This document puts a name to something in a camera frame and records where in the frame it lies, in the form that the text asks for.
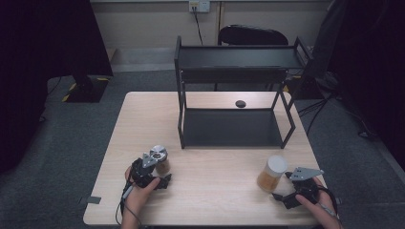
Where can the person's right hand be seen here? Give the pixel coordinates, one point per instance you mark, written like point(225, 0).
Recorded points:
point(318, 211)

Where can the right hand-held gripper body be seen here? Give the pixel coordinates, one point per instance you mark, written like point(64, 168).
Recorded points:
point(305, 189)

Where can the grey tape strip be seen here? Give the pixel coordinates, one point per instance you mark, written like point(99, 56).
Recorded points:
point(92, 200)
point(338, 200)

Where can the person's left hand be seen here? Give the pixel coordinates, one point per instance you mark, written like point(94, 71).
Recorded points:
point(137, 198)

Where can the black metal shelf rack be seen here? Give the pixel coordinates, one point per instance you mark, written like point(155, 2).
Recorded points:
point(232, 127)

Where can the beige wall conduit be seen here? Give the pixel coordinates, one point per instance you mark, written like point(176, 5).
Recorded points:
point(220, 17)

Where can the black chair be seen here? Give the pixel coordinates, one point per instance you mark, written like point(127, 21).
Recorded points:
point(251, 35)

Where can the black round table cap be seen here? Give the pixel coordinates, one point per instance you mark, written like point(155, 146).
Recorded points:
point(240, 104)

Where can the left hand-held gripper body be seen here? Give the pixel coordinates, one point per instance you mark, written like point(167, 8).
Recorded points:
point(140, 173)

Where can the spice jar with metal lid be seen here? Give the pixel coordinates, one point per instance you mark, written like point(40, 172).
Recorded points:
point(163, 165)

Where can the white wall socket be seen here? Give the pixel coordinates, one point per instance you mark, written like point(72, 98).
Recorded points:
point(199, 5)

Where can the black stand base yellow tape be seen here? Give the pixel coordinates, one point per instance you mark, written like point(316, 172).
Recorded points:
point(87, 90)

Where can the spice jar with white lid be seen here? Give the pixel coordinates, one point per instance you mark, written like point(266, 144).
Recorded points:
point(272, 175)

